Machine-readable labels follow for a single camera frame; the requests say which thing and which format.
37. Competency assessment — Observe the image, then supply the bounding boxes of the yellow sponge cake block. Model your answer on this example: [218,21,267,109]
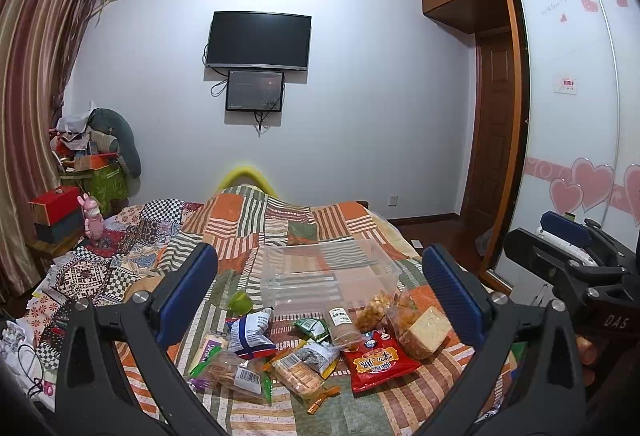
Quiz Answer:
[399,306,452,360]

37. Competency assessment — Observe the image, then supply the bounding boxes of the clear bag fried snacks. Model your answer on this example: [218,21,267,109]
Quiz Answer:
[385,290,421,338]
[355,291,393,333]

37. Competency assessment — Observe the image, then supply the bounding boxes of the clear bag bread slices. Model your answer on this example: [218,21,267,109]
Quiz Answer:
[190,347,272,404]

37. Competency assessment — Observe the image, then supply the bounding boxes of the red snack packet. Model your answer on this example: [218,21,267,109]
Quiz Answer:
[343,330,421,394]

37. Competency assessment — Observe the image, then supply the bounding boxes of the blue white red snack bag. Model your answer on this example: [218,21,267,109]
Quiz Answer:
[227,307,277,360]

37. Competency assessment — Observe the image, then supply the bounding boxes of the green jelly cup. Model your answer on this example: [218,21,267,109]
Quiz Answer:
[227,290,254,317]

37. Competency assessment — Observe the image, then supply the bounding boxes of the brown roll white label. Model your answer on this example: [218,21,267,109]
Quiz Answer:
[323,306,362,347]

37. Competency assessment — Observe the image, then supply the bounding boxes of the biscuit pack orange ribbon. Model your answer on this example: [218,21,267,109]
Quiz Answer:
[262,348,341,416]

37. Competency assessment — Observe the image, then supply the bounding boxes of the white yellow snack packet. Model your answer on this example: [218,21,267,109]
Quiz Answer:
[294,340,341,380]

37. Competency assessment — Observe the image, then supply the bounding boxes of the green pea snack packet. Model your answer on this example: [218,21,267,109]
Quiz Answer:
[294,318,330,343]

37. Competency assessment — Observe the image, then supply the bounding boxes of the clear plastic storage bin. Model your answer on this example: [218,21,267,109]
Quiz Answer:
[260,239,400,316]

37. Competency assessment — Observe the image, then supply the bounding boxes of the right hand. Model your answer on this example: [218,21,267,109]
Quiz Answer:
[576,335,598,386]

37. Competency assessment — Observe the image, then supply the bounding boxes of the checkered patchwork quilt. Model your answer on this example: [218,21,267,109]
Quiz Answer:
[19,198,204,412]

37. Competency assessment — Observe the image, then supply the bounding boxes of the brown wooden room door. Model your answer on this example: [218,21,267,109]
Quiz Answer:
[461,31,514,236]

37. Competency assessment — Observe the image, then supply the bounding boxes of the wooden bedside table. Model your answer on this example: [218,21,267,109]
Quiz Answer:
[25,230,84,274]

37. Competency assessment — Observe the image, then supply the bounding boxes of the dark grey box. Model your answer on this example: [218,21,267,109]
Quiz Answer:
[34,210,84,244]

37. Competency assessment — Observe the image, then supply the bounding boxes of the pink rabbit toy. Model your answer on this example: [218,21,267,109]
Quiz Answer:
[77,193,104,244]

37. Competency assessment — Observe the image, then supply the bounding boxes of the white sliding door hearts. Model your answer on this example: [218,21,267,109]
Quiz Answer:
[491,0,640,287]

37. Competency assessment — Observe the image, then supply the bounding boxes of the red gift box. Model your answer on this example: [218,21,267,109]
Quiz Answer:
[29,186,80,226]

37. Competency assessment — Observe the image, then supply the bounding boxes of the green patterned box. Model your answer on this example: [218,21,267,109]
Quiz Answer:
[61,163,129,217]

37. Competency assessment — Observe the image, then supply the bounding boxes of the patchwork striped bed blanket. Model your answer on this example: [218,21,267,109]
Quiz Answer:
[112,183,516,436]

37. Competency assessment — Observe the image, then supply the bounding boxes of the dark green pillow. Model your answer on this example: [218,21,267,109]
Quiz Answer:
[88,108,142,179]

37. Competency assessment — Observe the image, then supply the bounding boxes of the yellow curved headboard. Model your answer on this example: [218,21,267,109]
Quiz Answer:
[217,165,278,198]

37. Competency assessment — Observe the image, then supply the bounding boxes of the striped red curtain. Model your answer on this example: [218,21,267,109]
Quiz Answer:
[1,0,98,300]

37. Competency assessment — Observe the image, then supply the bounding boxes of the small black wall monitor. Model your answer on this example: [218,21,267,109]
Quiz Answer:
[226,70,284,112]

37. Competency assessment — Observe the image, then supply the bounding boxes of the black wall television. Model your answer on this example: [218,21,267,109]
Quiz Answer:
[205,11,311,71]

